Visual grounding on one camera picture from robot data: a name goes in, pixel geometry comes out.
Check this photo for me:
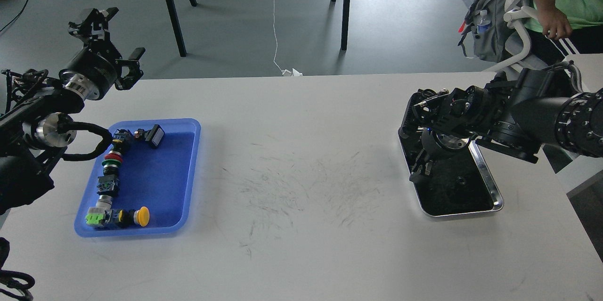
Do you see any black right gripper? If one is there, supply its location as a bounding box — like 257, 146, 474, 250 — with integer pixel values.
410, 128, 470, 184

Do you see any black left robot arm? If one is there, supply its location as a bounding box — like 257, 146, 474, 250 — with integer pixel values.
1, 7, 145, 215

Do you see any grey backpack with bottle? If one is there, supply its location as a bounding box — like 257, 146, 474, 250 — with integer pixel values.
458, 0, 532, 63

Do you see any white cable on floor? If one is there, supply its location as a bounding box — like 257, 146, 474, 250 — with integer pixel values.
256, 0, 303, 77

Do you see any white office chair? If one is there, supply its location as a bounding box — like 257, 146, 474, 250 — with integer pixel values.
484, 6, 548, 79

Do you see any yellow mushroom push button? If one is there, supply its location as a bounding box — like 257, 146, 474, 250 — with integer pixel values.
116, 206, 150, 228

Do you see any black rectangular push button switch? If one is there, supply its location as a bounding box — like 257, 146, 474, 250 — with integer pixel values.
134, 124, 164, 149

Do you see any blue plastic tray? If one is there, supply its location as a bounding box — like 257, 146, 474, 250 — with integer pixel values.
74, 118, 202, 237

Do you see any red green push button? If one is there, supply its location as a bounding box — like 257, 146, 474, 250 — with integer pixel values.
101, 150, 123, 176

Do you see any black blue yellow switch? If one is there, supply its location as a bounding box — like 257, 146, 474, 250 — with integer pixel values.
111, 129, 134, 155

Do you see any silver metal tray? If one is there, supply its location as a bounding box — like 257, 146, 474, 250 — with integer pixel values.
399, 128, 504, 218

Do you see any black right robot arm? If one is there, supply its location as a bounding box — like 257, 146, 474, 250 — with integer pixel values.
398, 61, 603, 183

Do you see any person in green shirt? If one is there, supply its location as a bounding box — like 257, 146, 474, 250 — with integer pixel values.
525, 0, 603, 65

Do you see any grey green switch part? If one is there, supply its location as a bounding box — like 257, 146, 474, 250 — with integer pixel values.
85, 195, 113, 228

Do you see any white side table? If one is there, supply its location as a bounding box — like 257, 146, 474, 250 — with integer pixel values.
544, 54, 603, 197

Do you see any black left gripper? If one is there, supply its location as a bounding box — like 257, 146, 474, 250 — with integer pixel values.
59, 7, 146, 100

